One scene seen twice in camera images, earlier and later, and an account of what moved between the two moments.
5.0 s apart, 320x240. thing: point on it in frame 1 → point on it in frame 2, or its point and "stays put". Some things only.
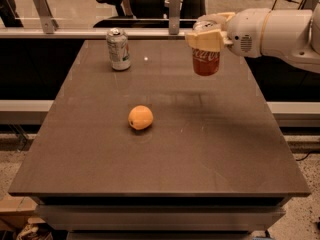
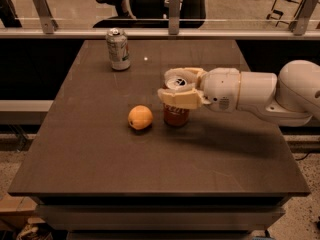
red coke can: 206,62 → 172,114
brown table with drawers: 215,163 stays put
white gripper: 244,32 → 220,88
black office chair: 147,6 stays put
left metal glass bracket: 50,25 stays put
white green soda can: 118,49 stays put
